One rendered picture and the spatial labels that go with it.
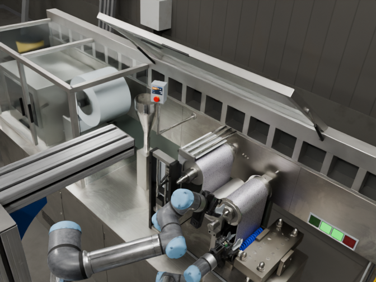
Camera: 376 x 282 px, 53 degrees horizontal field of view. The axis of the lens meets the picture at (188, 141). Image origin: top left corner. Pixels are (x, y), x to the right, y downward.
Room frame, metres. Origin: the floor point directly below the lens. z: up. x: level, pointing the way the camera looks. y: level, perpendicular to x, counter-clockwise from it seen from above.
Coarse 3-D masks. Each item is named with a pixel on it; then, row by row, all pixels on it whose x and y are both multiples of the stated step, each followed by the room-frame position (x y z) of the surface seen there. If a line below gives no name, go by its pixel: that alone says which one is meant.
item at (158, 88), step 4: (152, 84) 1.69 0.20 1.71; (156, 84) 1.69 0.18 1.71; (160, 84) 1.69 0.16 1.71; (164, 84) 1.70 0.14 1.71; (152, 88) 1.69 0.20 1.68; (156, 88) 1.69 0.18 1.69; (160, 88) 1.68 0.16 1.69; (164, 88) 1.69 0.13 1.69; (152, 92) 1.69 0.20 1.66; (156, 92) 1.69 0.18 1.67; (160, 92) 1.68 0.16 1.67; (164, 92) 1.69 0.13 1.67; (152, 96) 1.69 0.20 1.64; (156, 96) 1.68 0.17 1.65; (160, 96) 1.68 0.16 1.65; (164, 96) 1.69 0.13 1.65; (152, 100) 1.69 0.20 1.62; (156, 100) 1.67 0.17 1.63; (160, 100) 1.68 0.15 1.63; (164, 100) 1.70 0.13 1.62
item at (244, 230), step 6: (264, 204) 1.45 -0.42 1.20; (258, 210) 1.41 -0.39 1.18; (252, 216) 1.37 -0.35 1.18; (258, 216) 1.42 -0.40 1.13; (246, 222) 1.33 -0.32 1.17; (252, 222) 1.38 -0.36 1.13; (258, 222) 1.44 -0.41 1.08; (240, 228) 1.30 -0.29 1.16; (246, 228) 1.34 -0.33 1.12; (252, 228) 1.40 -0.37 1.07; (240, 234) 1.31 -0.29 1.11; (246, 234) 1.36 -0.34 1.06; (234, 240) 1.28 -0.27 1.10
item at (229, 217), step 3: (225, 207) 1.31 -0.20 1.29; (228, 207) 1.31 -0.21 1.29; (225, 210) 1.31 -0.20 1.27; (228, 210) 1.30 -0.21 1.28; (231, 210) 1.30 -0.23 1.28; (231, 213) 1.28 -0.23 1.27; (222, 216) 1.31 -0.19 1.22; (225, 216) 1.30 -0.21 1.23; (228, 216) 1.30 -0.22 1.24; (231, 216) 1.28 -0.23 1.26; (234, 216) 1.29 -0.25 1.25; (225, 219) 1.30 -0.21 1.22; (228, 219) 1.29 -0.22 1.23; (231, 219) 1.28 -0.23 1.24
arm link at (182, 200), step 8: (176, 192) 1.05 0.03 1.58; (184, 192) 1.04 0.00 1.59; (192, 192) 1.08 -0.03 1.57; (176, 200) 1.03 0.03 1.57; (184, 200) 1.02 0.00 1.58; (192, 200) 1.04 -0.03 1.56; (200, 200) 1.08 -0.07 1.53; (176, 208) 1.02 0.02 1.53; (184, 208) 1.01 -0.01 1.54; (192, 208) 1.04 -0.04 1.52
